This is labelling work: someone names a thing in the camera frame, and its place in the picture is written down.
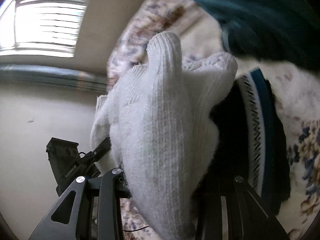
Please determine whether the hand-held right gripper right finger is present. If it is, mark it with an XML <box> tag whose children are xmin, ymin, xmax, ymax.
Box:
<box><xmin>195</xmin><ymin>175</ymin><xmax>290</xmax><ymax>240</ymax></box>

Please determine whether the barred window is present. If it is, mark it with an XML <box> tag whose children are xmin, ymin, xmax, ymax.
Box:
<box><xmin>0</xmin><ymin>0</ymin><xmax>88</xmax><ymax>58</ymax></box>

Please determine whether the black cable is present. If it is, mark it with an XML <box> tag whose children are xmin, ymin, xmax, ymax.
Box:
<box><xmin>124</xmin><ymin>226</ymin><xmax>151</xmax><ymax>232</ymax></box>

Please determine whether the teal plush blanket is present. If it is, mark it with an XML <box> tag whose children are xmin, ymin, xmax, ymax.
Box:
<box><xmin>149</xmin><ymin>0</ymin><xmax>320</xmax><ymax>71</ymax></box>

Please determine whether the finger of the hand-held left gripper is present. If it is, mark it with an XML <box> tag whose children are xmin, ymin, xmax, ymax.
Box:
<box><xmin>79</xmin><ymin>137</ymin><xmax>112</xmax><ymax>165</ymax></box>

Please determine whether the white knit sweater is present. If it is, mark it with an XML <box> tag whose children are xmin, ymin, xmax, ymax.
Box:
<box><xmin>90</xmin><ymin>32</ymin><xmax>238</xmax><ymax>240</ymax></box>

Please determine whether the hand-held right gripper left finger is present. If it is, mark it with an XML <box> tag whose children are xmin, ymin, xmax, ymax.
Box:
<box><xmin>29</xmin><ymin>168</ymin><xmax>125</xmax><ymax>240</ymax></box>

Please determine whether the dark striped folded sweater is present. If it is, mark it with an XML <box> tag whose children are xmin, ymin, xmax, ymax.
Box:
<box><xmin>195</xmin><ymin>67</ymin><xmax>292</xmax><ymax>216</ymax></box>

